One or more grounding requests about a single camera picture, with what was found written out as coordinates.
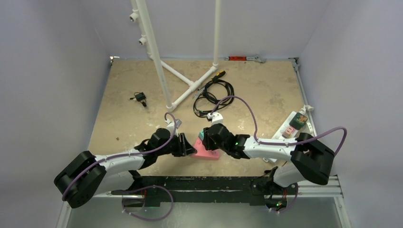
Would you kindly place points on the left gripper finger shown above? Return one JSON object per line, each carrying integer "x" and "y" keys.
{"x": 184, "y": 153}
{"x": 184, "y": 144}

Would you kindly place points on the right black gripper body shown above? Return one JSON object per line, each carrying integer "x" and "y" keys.
{"x": 208, "y": 138}

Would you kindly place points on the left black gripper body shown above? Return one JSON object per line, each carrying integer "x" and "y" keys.
{"x": 175, "y": 144}

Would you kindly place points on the pink power socket block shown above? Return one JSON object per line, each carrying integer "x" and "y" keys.
{"x": 202, "y": 153}

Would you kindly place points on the black plug adapter with cable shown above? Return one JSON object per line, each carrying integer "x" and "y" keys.
{"x": 139, "y": 97}

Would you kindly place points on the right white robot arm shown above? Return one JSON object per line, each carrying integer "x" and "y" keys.
{"x": 307, "y": 157}

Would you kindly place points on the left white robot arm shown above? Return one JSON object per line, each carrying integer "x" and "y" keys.
{"x": 88, "y": 175}

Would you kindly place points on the teal plug adapter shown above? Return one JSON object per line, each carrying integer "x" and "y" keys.
{"x": 201, "y": 135}

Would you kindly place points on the green plug adapter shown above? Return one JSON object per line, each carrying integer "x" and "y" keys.
{"x": 298, "y": 121}

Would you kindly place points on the small silver wrench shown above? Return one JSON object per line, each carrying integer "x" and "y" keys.
{"x": 198, "y": 94}

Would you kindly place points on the red adjustable wrench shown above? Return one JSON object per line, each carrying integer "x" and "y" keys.
{"x": 245, "y": 58}

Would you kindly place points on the white power strip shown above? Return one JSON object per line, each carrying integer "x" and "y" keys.
{"x": 306, "y": 109}

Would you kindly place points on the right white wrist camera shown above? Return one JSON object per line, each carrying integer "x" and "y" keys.
{"x": 215, "y": 118}

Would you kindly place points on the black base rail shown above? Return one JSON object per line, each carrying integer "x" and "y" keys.
{"x": 255, "y": 191}

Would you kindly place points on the white PVC pipe frame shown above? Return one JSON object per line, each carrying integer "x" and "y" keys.
{"x": 181, "y": 34}

